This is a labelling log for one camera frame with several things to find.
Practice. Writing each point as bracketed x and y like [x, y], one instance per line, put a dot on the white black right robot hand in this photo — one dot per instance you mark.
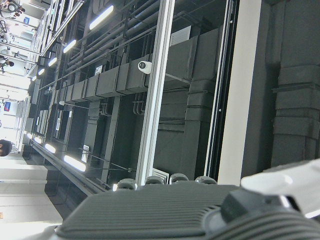
[150, 212]

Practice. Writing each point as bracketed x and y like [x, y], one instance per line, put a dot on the white security camera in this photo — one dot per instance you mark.
[145, 67]

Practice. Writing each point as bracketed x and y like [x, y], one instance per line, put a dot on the aluminium ceiling post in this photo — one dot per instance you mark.
[156, 100]

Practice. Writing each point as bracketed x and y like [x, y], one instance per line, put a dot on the long ceiling light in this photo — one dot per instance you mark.
[75, 163]
[69, 46]
[101, 17]

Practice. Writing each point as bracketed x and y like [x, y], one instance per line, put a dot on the grey ventilation duct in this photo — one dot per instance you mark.
[112, 80]

